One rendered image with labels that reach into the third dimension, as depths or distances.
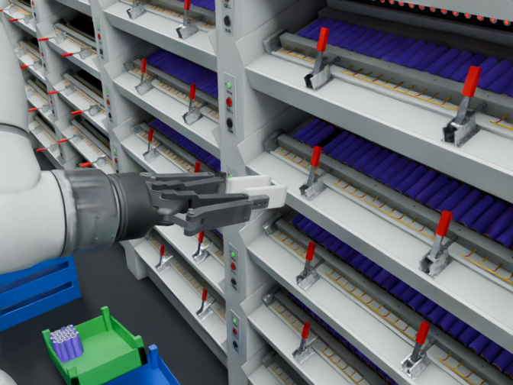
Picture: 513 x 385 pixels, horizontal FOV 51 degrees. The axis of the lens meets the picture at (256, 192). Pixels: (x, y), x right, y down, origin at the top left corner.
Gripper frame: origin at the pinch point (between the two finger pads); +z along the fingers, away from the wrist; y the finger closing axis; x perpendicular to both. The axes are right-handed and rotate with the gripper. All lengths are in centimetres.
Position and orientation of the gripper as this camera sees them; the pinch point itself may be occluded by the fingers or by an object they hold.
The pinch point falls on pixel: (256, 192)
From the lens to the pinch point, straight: 70.7
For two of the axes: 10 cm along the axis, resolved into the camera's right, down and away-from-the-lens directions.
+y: 5.7, 3.9, -7.2
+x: 1.7, -9.2, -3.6
